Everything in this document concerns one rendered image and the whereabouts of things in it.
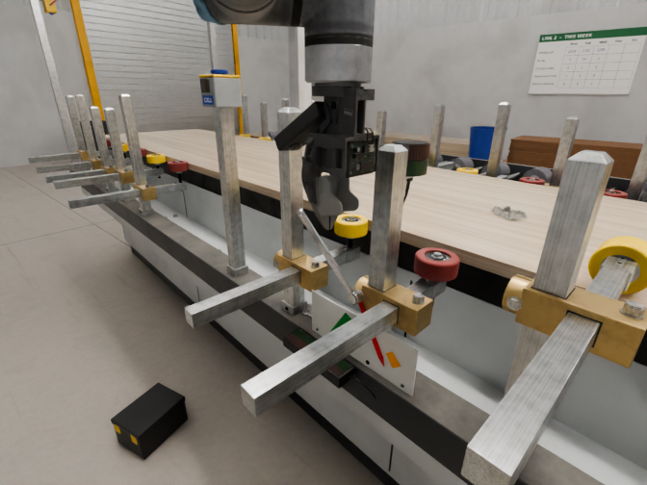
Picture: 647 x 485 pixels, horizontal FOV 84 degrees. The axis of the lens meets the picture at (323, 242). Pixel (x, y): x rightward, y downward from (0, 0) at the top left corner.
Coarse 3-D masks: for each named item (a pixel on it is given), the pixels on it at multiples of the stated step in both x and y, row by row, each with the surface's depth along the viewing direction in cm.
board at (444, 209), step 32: (192, 160) 160; (256, 160) 162; (352, 192) 110; (416, 192) 111; (448, 192) 111; (480, 192) 112; (512, 192) 112; (544, 192) 112; (416, 224) 84; (448, 224) 84; (480, 224) 84; (512, 224) 85; (544, 224) 85; (608, 224) 85; (640, 224) 85; (480, 256) 69; (512, 256) 68
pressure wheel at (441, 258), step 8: (424, 248) 69; (432, 248) 70; (440, 248) 70; (416, 256) 67; (424, 256) 66; (432, 256) 66; (440, 256) 66; (448, 256) 67; (456, 256) 66; (416, 264) 66; (424, 264) 64; (432, 264) 64; (440, 264) 63; (448, 264) 63; (456, 264) 64; (416, 272) 67; (424, 272) 65; (432, 272) 64; (440, 272) 64; (448, 272) 64; (456, 272) 65; (432, 280) 65; (440, 280) 64; (448, 280) 64
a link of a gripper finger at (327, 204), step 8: (320, 184) 54; (328, 184) 52; (320, 192) 54; (328, 192) 53; (320, 200) 54; (328, 200) 53; (336, 200) 52; (312, 208) 56; (320, 208) 55; (328, 208) 54; (336, 208) 53; (320, 216) 55; (328, 224) 58
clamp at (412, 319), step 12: (360, 288) 65; (372, 288) 63; (396, 288) 63; (372, 300) 63; (384, 300) 61; (396, 300) 59; (408, 300) 59; (432, 300) 59; (408, 312) 57; (420, 312) 57; (396, 324) 60; (408, 324) 58; (420, 324) 58
